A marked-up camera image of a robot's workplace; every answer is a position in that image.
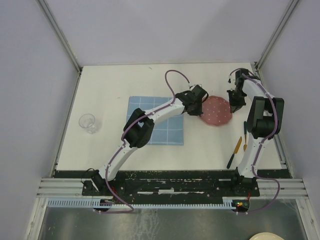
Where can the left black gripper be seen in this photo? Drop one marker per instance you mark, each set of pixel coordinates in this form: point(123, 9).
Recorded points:
point(198, 113)

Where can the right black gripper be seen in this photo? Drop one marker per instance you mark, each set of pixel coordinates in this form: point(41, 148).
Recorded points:
point(235, 106)

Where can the pink dotted plate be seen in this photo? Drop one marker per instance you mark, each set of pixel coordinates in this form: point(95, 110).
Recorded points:
point(216, 111)

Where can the green handled gold knife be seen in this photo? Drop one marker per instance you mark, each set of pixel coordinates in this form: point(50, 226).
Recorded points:
point(235, 151)

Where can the blue checked cloth placemat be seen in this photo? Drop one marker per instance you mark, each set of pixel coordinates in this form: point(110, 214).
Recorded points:
point(169, 132)

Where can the green handled gold fork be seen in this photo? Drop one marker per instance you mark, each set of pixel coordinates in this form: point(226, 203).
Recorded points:
point(245, 135)

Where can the clear plastic cup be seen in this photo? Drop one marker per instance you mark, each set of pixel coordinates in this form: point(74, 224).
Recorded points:
point(88, 123)

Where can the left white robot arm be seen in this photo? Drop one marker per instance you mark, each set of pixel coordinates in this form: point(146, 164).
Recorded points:
point(139, 128)

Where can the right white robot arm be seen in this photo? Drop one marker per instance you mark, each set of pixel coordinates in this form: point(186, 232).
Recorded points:
point(264, 121)

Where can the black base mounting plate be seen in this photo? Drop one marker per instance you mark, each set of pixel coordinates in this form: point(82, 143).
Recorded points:
point(152, 186)

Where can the cream plate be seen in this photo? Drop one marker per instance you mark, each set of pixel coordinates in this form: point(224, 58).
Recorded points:
point(266, 236)

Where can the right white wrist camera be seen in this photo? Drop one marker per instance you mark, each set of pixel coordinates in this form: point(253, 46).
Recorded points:
point(230, 79)

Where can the right aluminium frame post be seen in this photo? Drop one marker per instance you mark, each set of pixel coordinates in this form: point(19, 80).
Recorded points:
point(284, 19)

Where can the aluminium frame post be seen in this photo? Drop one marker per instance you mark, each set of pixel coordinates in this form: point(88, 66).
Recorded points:
point(284, 19)
point(49, 15)

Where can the light blue cable duct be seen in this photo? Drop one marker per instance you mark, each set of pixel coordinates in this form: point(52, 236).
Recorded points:
point(97, 203)

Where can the left aluminium frame post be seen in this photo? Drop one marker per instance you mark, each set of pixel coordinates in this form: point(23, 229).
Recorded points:
point(49, 15)

